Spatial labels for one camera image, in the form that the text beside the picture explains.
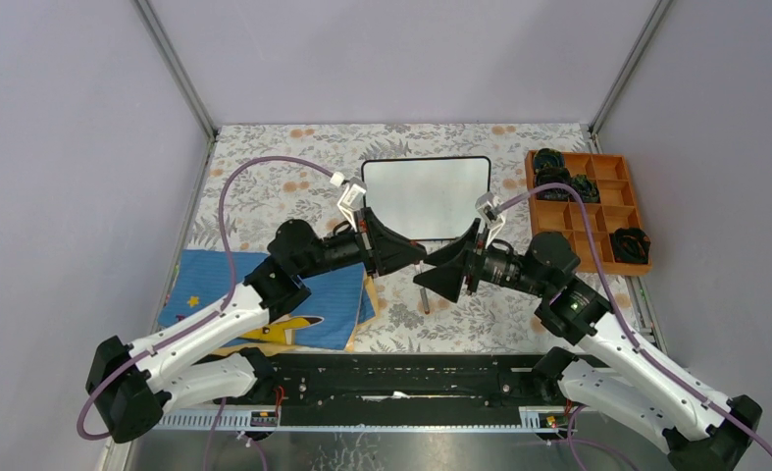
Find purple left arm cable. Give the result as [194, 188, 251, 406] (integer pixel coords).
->
[77, 155, 338, 442]

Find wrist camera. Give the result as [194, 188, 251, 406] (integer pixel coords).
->
[330, 172, 367, 231]
[475, 192, 506, 244]

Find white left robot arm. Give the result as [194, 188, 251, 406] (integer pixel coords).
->
[77, 207, 427, 444]

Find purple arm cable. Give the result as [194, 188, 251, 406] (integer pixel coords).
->
[77, 155, 338, 442]
[496, 183, 772, 471]

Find black rolled cable bundle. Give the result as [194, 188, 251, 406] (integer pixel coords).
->
[609, 227, 652, 266]
[532, 147, 567, 173]
[533, 166, 573, 201]
[568, 175, 601, 204]

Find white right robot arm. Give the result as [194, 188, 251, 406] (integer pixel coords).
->
[414, 222, 762, 470]

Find small whiteboard black frame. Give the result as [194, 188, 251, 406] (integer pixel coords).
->
[361, 156, 492, 241]

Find blue Pikachu cloth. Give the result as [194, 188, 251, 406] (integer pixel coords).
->
[157, 249, 376, 350]

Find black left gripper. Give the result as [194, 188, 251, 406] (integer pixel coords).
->
[296, 207, 428, 282]

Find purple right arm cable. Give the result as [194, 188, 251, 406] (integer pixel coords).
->
[496, 183, 772, 471]

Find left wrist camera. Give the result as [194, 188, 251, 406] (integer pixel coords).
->
[330, 172, 367, 231]

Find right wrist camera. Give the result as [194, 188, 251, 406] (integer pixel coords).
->
[475, 192, 506, 244]

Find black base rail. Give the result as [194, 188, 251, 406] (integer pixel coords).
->
[226, 353, 567, 428]

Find orange compartment tray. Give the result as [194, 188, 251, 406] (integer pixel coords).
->
[525, 149, 652, 277]

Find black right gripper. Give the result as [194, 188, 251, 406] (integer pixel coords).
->
[413, 218, 550, 302]

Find floral patterned table mat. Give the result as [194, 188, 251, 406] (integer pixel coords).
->
[186, 124, 588, 353]

